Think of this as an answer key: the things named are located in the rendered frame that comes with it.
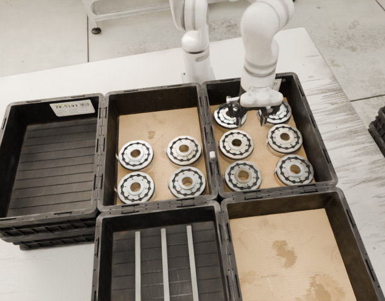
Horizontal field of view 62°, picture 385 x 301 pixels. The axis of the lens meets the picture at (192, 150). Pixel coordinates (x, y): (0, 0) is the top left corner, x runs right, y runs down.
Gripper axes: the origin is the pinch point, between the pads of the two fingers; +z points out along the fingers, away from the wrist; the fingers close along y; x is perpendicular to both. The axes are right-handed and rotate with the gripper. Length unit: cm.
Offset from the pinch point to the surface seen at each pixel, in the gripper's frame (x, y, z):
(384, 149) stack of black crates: -34, -78, 72
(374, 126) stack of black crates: -47, -77, 69
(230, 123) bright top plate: -7.9, 4.3, 11.0
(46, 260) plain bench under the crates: 27, 61, 27
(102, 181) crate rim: 13.1, 39.8, 5.4
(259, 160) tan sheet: 4.1, -3.4, 14.0
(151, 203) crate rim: 20.8, 26.4, 4.1
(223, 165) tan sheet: 4.9, 7.3, 14.0
